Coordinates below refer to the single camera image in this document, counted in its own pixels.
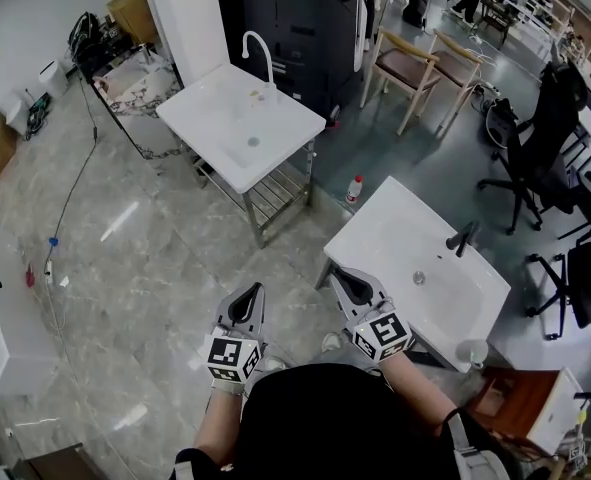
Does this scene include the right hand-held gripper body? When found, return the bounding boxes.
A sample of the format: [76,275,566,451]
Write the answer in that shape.
[330,266,415,365]

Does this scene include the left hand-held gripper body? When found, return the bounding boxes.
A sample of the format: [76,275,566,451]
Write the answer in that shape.
[205,281,268,395]

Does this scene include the long black floor cable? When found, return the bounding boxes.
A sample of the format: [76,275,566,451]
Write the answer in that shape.
[43,74,100,270]

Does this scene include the white sink with steel stand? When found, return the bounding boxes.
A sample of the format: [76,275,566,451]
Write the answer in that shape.
[155,62,328,195]

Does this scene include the person's left forearm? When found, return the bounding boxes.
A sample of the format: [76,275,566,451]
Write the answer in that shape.
[192,389,245,463]

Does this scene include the white sink with black stand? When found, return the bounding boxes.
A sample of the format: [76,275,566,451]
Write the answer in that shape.
[322,174,513,375]

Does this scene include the person's black shirt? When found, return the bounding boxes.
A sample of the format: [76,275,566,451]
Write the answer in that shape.
[171,361,522,480]

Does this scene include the person's right forearm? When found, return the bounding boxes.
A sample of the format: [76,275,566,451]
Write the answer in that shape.
[381,351,460,433]

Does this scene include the brown wooden table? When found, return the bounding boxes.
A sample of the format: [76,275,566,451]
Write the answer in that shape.
[466,364,562,450]

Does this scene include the marble patterned slab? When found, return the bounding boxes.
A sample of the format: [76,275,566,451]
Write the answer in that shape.
[91,49,187,163]

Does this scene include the black faucet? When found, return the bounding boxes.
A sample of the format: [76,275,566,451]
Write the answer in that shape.
[445,219,482,260]

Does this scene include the steel slatted stand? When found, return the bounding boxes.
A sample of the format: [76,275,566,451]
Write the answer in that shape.
[188,136,320,250]

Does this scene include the black bag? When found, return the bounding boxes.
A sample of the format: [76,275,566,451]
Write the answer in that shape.
[68,11,107,65]

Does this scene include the person's right white shoe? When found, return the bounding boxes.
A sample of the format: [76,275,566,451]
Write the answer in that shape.
[321,331,347,354]

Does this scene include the white shoulder bag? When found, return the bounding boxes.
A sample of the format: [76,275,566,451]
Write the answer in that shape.
[438,409,512,480]

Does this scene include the white gooseneck faucet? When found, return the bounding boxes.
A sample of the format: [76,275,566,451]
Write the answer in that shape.
[240,29,279,105]

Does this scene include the white curved furniture unit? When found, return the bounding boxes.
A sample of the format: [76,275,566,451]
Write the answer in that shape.
[0,216,60,398]

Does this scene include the white bottle red cap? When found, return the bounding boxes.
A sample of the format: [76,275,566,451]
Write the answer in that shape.
[345,174,366,205]

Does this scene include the black tall cabinet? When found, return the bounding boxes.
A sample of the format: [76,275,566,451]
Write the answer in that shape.
[213,0,377,120]

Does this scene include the white bin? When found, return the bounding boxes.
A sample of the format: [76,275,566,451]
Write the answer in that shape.
[37,59,71,100]

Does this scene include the wooden chair brown seat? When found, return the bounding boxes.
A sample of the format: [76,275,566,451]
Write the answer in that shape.
[426,28,485,135]
[358,26,442,138]

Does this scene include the brown wooden stool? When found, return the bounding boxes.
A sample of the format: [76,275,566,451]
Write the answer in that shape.
[16,441,102,480]

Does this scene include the white box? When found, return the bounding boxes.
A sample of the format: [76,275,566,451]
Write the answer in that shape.
[526,366,590,458]

